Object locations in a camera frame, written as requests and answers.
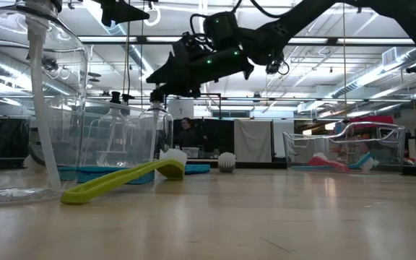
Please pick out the black screen panel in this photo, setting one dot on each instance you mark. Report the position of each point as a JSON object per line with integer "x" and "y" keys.
{"x": 219, "y": 137}

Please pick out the red dish brush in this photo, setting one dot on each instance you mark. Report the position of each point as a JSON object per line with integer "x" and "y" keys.
{"x": 329, "y": 165}

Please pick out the clear plastic storage tub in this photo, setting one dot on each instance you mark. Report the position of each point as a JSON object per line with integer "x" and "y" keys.
{"x": 139, "y": 144}

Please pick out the white round palm brush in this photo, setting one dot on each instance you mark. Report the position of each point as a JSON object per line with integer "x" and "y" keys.
{"x": 226, "y": 160}

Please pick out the person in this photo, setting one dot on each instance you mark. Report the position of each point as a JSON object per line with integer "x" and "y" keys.
{"x": 190, "y": 139}

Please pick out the white paper sign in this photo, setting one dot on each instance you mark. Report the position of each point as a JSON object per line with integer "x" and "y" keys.
{"x": 184, "y": 108}

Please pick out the red storage bins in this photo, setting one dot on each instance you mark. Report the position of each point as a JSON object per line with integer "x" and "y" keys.
{"x": 374, "y": 120}

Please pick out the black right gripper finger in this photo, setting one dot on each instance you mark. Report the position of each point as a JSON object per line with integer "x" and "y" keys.
{"x": 173, "y": 72}
{"x": 184, "y": 92}

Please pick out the silver air duct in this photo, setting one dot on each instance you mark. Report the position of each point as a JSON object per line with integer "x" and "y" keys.
{"x": 374, "y": 77}
{"x": 139, "y": 59}

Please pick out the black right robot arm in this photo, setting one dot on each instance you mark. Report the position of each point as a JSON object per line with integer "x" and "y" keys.
{"x": 294, "y": 21}

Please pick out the black pipe stand frame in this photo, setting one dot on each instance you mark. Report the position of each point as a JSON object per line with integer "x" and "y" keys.
{"x": 213, "y": 94}

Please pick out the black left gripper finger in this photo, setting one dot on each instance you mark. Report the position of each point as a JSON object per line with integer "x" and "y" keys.
{"x": 121, "y": 17}
{"x": 121, "y": 4}

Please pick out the long LED light bar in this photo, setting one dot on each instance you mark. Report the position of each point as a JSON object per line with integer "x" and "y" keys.
{"x": 164, "y": 39}
{"x": 107, "y": 39}
{"x": 338, "y": 40}

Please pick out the white air vent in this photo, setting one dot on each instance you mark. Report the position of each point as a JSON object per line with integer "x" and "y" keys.
{"x": 389, "y": 56}

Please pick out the clear plastic organizer bin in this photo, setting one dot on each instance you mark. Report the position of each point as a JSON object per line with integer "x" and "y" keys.
{"x": 302, "y": 151}

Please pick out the light blue kitchen sponge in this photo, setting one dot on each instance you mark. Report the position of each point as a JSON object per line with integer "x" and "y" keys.
{"x": 197, "y": 169}

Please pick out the clear plastic container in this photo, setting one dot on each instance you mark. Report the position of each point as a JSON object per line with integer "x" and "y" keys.
{"x": 190, "y": 152}

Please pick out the grey hanging cloth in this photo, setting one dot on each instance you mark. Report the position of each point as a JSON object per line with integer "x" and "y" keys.
{"x": 253, "y": 141}

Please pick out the white board panel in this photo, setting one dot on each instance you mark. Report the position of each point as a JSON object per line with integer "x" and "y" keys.
{"x": 277, "y": 141}

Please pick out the dark blue kitchen sponge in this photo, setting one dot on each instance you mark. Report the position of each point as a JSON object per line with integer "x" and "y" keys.
{"x": 92, "y": 171}

